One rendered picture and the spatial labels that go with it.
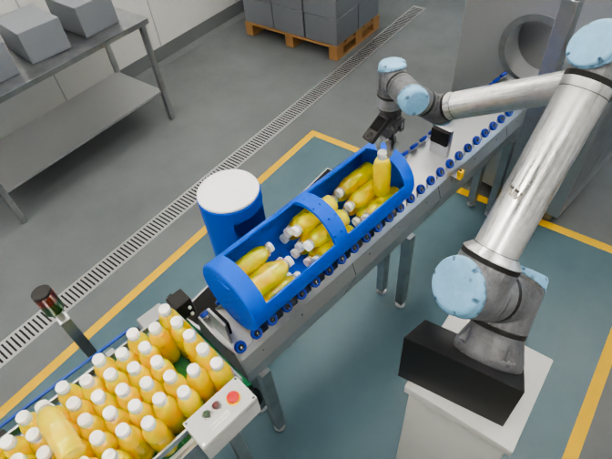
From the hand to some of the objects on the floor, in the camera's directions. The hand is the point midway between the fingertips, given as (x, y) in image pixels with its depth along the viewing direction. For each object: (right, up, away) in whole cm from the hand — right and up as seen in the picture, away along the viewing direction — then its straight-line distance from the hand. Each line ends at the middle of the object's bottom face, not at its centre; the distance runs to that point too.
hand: (382, 153), depth 183 cm
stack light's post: (-104, -133, +64) cm, 181 cm away
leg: (+96, -18, +147) cm, 177 cm away
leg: (+17, -66, +112) cm, 131 cm away
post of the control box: (-46, -155, +39) cm, 166 cm away
